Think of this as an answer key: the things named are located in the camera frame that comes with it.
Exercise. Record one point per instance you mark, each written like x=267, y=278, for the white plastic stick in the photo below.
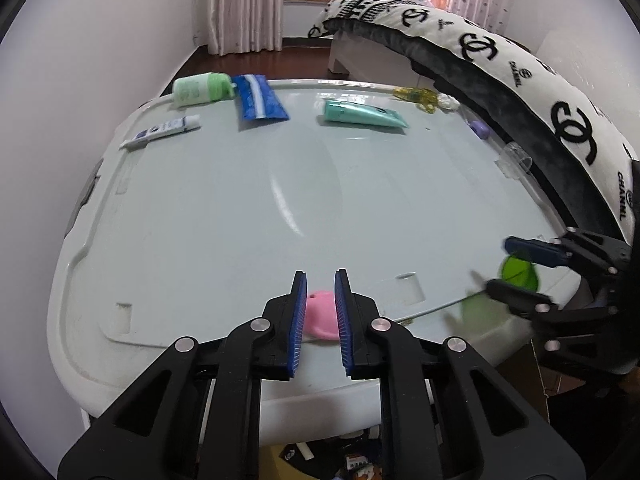
x=305, y=452

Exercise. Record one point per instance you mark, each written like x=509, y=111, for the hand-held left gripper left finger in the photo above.
x=297, y=320

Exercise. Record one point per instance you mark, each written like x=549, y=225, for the white bed frame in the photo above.
x=365, y=55

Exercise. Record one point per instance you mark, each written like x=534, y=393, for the yellow hair clip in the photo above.
x=417, y=96

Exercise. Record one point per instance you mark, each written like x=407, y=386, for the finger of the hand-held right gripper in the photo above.
x=520, y=297
x=530, y=250

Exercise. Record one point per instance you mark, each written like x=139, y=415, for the white and blue tube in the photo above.
x=160, y=131

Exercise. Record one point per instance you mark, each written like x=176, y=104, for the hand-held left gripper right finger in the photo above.
x=344, y=320

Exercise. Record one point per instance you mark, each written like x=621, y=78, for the purple plastic piece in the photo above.
x=481, y=128

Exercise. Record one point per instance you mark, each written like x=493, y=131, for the white plastic storage box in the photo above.
x=225, y=210

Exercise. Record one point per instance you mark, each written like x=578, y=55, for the green and white lotion bottle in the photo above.
x=202, y=89

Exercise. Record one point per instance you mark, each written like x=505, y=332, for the red and white small package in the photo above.
x=359, y=466

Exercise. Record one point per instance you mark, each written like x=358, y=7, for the green translucent cap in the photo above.
x=520, y=272

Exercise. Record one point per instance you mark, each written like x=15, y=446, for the crumpled white paper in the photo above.
x=448, y=101

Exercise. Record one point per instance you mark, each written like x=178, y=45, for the clear plastic holder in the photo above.
x=515, y=158

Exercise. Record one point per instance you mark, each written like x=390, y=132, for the teal tube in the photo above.
x=362, y=114

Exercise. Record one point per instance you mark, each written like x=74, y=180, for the blue and white packet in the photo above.
x=260, y=102

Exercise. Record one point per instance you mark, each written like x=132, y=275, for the pink striped curtain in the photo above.
x=250, y=5

